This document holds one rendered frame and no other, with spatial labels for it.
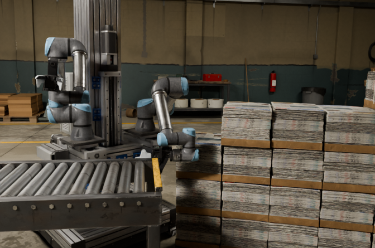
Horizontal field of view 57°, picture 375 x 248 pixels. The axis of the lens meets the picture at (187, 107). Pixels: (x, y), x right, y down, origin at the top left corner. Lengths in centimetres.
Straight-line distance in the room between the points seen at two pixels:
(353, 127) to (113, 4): 176
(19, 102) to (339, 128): 688
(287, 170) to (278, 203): 21
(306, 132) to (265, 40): 723
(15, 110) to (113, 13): 574
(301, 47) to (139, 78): 429
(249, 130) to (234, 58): 696
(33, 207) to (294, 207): 144
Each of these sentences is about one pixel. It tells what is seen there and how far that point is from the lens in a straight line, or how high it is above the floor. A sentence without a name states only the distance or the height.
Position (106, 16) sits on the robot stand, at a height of 164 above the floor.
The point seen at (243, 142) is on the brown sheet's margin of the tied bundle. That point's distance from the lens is 206.
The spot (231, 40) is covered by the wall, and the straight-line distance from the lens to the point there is 894.
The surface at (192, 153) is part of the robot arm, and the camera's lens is 198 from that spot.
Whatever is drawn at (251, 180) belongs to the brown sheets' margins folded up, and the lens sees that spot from 214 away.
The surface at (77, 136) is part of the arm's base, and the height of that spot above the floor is 84.
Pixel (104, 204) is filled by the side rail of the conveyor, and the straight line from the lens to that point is 140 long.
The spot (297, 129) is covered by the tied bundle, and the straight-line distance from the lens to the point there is 208.
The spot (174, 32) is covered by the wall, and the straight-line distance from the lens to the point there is 871.
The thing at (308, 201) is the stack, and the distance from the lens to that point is 219.
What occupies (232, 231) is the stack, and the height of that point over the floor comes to 29.
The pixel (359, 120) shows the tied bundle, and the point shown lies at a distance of 213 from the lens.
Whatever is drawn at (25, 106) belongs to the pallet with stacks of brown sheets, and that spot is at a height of 36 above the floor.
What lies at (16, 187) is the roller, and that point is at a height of 79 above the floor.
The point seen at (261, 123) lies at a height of 98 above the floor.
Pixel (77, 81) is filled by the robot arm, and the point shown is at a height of 121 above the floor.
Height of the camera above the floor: 132
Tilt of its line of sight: 7 degrees down
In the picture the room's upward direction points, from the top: 1 degrees clockwise
